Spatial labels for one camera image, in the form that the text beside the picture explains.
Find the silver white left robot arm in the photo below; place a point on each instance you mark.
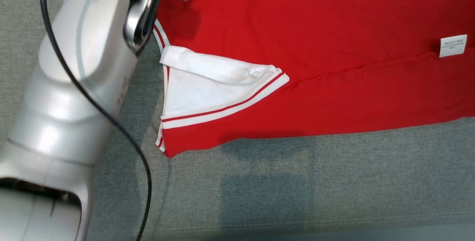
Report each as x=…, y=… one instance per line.
x=74, y=85

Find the red jersey with white sleeves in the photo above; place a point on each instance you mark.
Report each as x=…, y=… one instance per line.
x=334, y=66

